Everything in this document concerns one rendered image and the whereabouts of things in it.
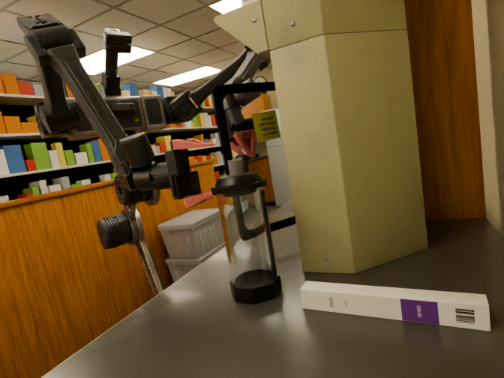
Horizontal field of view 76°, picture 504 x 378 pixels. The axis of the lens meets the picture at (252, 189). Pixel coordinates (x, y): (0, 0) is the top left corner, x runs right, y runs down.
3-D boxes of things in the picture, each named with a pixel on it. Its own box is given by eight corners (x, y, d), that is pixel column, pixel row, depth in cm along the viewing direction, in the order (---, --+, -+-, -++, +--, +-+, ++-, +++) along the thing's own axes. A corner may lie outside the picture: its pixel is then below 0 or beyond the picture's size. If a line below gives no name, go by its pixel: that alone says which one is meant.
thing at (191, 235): (232, 237, 332) (227, 206, 327) (199, 260, 278) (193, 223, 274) (199, 238, 350) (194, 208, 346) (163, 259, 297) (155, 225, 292)
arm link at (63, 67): (70, 37, 83) (25, 46, 77) (70, 21, 78) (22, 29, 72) (160, 178, 83) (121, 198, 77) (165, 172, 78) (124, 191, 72)
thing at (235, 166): (271, 187, 64) (266, 154, 63) (249, 196, 56) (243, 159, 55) (232, 190, 68) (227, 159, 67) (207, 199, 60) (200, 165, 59)
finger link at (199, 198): (208, 170, 61) (170, 175, 65) (214, 207, 62) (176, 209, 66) (226, 166, 67) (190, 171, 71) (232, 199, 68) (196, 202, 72)
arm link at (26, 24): (49, -4, 79) (4, 1, 74) (79, 34, 77) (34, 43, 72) (70, 112, 116) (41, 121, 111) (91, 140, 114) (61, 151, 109)
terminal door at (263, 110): (327, 214, 97) (308, 79, 92) (238, 242, 83) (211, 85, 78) (325, 213, 98) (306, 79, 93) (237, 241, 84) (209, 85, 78)
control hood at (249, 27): (310, 72, 93) (306, 36, 91) (268, 50, 64) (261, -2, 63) (274, 81, 98) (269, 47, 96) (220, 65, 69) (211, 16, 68)
